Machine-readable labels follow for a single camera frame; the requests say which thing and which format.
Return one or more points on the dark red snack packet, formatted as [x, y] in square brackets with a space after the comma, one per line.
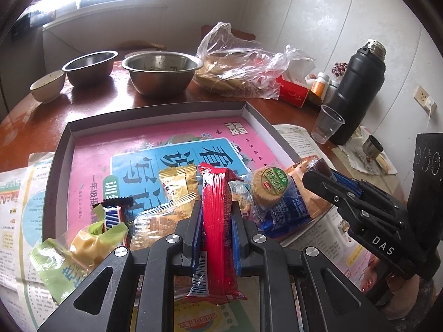
[320, 166]

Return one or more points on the white wall socket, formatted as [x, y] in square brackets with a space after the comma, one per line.
[424, 97]

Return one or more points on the small steel cup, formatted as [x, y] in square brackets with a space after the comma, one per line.
[372, 147]

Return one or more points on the red tissue box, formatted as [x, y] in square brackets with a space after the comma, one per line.
[294, 90]

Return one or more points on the small steel bowl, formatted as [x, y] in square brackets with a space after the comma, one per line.
[89, 69]

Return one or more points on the white ceramic bowl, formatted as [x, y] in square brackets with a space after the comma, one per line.
[46, 88]

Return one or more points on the newspaper sheet with blue circle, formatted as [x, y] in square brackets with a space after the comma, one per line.
[20, 228]

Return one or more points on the clear nut snack packet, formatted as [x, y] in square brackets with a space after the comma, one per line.
[242, 197]

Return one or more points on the golden crispy snack packet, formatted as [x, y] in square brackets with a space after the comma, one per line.
[155, 226]

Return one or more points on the yellow paper packet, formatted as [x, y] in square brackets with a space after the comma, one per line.
[385, 162]

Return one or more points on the clear plastic cup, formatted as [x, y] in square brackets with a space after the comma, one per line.
[327, 124]

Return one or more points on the yellow snack bar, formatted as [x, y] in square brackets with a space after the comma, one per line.
[174, 183]

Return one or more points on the orange cracker packet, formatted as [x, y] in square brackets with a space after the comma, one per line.
[311, 208]

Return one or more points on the clear plastic bag with food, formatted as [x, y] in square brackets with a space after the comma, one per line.
[242, 65]

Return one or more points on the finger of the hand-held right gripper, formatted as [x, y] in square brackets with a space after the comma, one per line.
[346, 204]
[349, 181]

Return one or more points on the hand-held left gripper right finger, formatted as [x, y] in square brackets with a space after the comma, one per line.
[237, 245]

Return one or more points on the green pastry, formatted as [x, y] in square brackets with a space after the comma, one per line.
[83, 245]

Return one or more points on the crumpled white paper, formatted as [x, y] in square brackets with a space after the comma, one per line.
[356, 159]

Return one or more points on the orange medicine bottle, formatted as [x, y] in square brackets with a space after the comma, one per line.
[319, 86]

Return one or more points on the blue snack packet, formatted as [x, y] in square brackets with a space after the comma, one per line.
[283, 214]

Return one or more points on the large steel bowl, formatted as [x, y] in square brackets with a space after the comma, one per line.
[161, 74]

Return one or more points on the red white artificial flowers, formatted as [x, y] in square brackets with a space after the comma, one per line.
[339, 69]

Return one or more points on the black thermos flask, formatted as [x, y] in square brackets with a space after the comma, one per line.
[356, 93]

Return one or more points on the cartoon printed newspaper sheet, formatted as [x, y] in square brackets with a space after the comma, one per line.
[297, 138]

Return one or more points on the person's right hand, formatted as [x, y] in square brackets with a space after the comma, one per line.
[415, 307]

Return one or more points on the grey cardboard tray pink book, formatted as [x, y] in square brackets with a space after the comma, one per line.
[57, 179]

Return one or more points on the yellowed paper sheet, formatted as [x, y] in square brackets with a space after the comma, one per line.
[391, 179]

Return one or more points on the round biscuit packet green label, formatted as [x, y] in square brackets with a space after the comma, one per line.
[268, 186]

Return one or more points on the white medicine bottle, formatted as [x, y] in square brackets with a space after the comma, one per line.
[333, 91]

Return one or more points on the newspaper sheet with red header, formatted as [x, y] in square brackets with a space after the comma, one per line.
[7, 193]

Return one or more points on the brown chocolate bar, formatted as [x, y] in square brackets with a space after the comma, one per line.
[112, 219]

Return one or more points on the wooden chair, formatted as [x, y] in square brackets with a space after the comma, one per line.
[142, 45]
[242, 38]

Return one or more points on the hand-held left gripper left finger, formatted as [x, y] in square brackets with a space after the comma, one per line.
[195, 242]

